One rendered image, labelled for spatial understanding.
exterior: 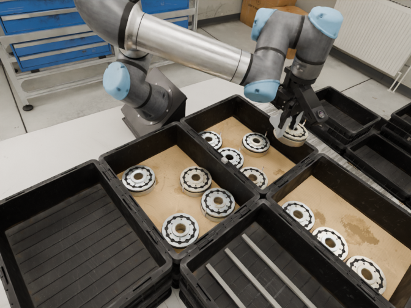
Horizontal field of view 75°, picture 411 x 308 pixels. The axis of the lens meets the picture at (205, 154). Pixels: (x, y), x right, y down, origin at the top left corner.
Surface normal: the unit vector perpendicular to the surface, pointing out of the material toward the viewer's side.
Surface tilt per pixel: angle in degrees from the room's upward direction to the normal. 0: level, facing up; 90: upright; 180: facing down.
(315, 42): 90
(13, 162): 0
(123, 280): 0
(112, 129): 0
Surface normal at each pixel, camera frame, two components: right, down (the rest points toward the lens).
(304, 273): 0.09, -0.68
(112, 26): -0.07, 0.52
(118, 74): -0.52, -0.12
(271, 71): 0.28, -0.05
